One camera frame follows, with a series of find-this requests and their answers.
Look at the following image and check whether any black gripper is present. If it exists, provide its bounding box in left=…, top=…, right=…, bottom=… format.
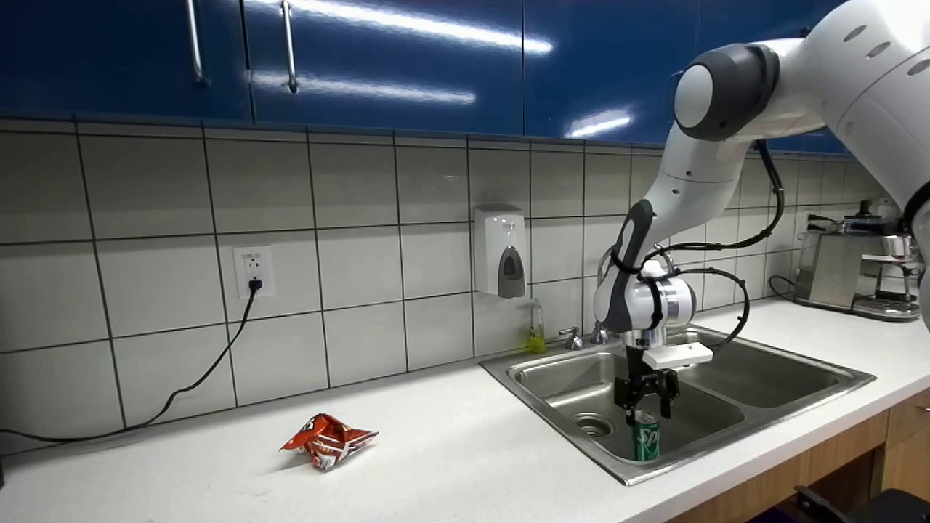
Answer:
left=609, top=331, right=682, bottom=429

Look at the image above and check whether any green soda can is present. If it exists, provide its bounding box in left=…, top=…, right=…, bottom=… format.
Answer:
left=631, top=411, right=664, bottom=466

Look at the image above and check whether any sink drain strainer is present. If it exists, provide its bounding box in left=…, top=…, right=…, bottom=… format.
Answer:
left=573, top=415, right=614, bottom=441

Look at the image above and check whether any stainless steel double sink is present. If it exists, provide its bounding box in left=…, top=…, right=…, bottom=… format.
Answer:
left=478, top=322, right=879, bottom=489

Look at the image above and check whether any green dish soap bottle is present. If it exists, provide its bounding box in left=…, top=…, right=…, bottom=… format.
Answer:
left=516, top=299, right=553, bottom=361

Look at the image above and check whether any silver espresso machine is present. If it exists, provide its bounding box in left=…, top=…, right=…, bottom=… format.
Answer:
left=791, top=200, right=925, bottom=325

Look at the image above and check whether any black office chair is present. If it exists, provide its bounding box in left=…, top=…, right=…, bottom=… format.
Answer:
left=760, top=483, right=930, bottom=523

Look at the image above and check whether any wooden base cabinet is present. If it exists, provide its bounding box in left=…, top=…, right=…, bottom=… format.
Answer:
left=664, top=386, right=930, bottom=523

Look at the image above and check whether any orange snack bag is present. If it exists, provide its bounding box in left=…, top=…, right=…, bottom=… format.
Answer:
left=279, top=411, right=380, bottom=474

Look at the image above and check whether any blue upper cabinet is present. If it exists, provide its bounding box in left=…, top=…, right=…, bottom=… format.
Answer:
left=0, top=0, right=855, bottom=155

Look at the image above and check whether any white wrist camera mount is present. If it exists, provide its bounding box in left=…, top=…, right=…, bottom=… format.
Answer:
left=641, top=336, right=715, bottom=377

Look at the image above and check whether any white wall soap dispenser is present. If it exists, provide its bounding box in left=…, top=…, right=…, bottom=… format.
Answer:
left=471, top=207, right=531, bottom=303

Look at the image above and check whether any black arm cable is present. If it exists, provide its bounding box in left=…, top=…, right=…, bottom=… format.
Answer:
left=599, top=139, right=786, bottom=354

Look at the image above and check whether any white wall outlet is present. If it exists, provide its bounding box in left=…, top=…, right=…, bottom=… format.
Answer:
left=233, top=245, right=279, bottom=303

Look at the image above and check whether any black power cord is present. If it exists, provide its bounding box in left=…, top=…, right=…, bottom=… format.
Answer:
left=0, top=275, right=268, bottom=450

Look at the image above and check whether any silver cabinet handle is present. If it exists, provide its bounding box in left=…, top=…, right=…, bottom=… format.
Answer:
left=183, top=0, right=207, bottom=88
left=276, top=0, right=303, bottom=95

